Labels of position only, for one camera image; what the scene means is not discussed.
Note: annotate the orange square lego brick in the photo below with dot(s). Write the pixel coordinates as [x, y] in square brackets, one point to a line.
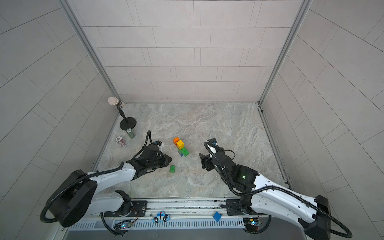
[175, 141]

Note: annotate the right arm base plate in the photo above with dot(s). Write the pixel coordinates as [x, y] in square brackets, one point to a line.
[237, 207]

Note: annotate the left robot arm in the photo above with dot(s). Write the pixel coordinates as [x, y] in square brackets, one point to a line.
[81, 194]

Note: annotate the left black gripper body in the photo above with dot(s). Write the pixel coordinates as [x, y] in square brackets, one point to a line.
[156, 164]

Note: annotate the circuit board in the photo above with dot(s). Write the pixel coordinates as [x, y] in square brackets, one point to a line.
[123, 225]
[252, 225]

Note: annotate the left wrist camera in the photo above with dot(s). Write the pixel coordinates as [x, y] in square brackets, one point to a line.
[159, 144]

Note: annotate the blue cube on rail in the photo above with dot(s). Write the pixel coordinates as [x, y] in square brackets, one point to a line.
[217, 216]

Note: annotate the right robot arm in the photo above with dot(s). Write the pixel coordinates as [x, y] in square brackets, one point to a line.
[324, 225]

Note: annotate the long green lego brick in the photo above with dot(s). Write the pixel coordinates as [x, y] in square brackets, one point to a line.
[185, 152]

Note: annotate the blue car toy sticker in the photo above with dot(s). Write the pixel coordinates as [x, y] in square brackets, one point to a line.
[161, 217]

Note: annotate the left circuit board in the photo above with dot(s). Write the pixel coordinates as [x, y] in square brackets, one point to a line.
[123, 225]

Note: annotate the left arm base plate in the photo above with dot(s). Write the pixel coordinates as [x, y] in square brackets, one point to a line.
[138, 207]

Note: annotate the aluminium front rail frame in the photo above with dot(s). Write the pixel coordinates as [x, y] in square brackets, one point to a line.
[186, 207]

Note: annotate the yellow square lego brick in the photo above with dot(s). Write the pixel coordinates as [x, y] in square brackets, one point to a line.
[180, 144]

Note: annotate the small green lego brick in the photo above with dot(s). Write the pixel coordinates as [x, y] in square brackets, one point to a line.
[172, 169]

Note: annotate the pink white small cup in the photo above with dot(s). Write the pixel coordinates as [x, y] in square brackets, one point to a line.
[120, 141]

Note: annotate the black microphone stand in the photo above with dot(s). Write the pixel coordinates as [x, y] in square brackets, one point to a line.
[127, 122]

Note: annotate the right circuit board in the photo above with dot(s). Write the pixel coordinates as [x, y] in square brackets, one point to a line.
[252, 225]

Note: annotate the green can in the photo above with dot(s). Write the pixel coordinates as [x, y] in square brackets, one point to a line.
[130, 133]

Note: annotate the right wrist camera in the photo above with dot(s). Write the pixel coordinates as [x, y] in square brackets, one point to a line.
[213, 143]

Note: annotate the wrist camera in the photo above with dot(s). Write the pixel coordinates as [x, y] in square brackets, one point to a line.
[213, 143]
[159, 144]

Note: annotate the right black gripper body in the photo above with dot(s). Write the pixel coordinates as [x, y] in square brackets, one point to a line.
[211, 165]

